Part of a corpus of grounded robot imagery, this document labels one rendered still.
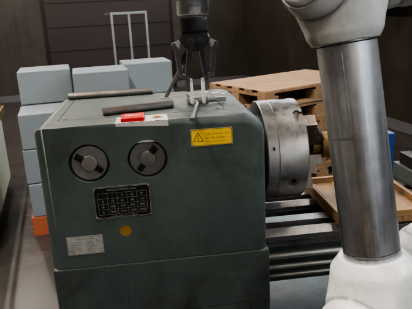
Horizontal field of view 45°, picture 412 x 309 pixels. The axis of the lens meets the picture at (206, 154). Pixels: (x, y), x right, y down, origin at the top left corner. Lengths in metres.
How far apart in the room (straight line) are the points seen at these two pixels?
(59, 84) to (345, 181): 3.28
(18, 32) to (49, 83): 6.35
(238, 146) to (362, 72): 0.55
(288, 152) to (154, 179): 0.41
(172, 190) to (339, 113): 0.61
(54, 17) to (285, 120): 8.93
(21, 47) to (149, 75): 6.47
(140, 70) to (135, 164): 2.73
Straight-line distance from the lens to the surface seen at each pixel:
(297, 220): 1.61
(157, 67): 4.02
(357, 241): 0.90
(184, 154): 1.30
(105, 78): 3.58
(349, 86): 0.84
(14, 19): 10.28
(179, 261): 1.41
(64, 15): 10.21
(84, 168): 1.31
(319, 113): 4.38
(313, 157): 1.62
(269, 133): 1.45
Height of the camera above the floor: 1.52
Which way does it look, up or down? 16 degrees down
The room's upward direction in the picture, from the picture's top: 3 degrees counter-clockwise
